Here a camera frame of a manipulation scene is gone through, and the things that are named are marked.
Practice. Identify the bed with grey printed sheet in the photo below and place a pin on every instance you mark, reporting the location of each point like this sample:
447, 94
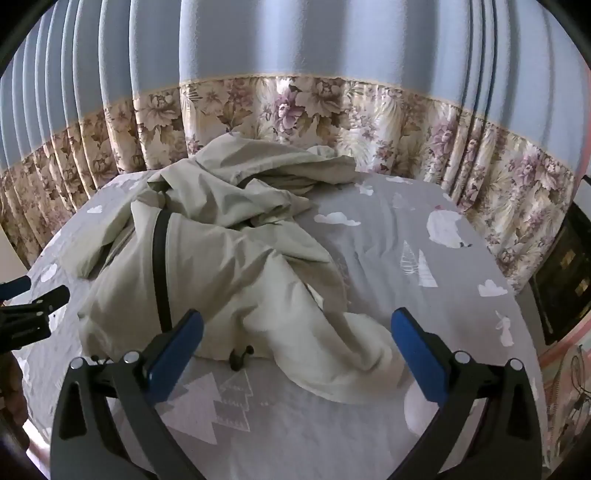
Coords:
392, 258

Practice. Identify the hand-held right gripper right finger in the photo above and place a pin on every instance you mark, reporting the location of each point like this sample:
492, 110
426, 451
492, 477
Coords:
418, 350

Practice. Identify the blue curtain with floral band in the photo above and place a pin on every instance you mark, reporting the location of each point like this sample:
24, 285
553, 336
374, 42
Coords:
295, 46

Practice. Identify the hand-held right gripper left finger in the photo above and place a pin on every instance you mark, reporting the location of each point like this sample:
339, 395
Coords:
178, 350

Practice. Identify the beige jacket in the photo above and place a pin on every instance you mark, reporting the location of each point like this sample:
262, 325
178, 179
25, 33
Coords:
231, 258

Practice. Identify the pink printed cloth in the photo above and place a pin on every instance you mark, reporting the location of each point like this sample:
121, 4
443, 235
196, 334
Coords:
570, 392

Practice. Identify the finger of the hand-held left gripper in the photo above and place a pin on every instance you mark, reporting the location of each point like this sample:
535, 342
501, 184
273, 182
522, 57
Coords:
14, 287
53, 297

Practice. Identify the dark cabinet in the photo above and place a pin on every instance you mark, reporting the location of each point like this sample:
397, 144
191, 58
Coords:
565, 277

